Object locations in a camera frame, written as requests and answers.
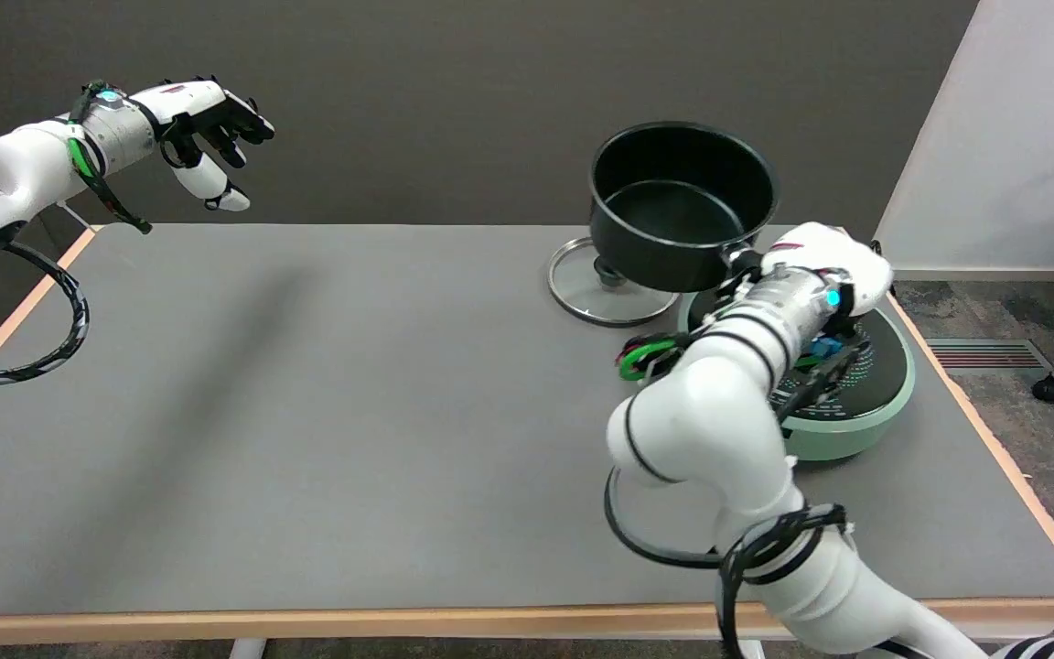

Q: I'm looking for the floor vent grille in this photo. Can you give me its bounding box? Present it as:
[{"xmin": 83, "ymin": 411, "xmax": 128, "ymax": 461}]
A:
[{"xmin": 926, "ymin": 339, "xmax": 1053, "ymax": 371}]

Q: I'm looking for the black cooking pot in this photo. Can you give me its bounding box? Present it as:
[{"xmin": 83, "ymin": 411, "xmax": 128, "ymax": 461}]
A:
[{"xmin": 588, "ymin": 122, "xmax": 780, "ymax": 294}]

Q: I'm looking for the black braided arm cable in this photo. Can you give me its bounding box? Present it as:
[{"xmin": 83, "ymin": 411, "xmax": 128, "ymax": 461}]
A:
[{"xmin": 0, "ymin": 240, "xmax": 91, "ymax": 386}]

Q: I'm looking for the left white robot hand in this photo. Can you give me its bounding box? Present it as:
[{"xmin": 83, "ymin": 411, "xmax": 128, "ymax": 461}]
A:
[{"xmin": 136, "ymin": 76, "xmax": 276, "ymax": 213}]

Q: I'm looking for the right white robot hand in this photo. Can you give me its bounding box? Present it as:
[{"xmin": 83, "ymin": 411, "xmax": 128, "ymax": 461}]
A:
[{"xmin": 721, "ymin": 221, "xmax": 895, "ymax": 319}]

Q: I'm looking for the green induction cooker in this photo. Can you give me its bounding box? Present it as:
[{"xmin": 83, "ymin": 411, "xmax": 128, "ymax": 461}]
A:
[{"xmin": 678, "ymin": 289, "xmax": 917, "ymax": 462}]

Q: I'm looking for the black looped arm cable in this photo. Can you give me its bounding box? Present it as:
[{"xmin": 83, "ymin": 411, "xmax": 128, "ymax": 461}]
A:
[{"xmin": 603, "ymin": 464, "xmax": 850, "ymax": 659}]

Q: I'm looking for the glass pot lid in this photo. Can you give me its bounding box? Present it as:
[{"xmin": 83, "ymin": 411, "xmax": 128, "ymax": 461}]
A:
[{"xmin": 547, "ymin": 237, "xmax": 682, "ymax": 328}]

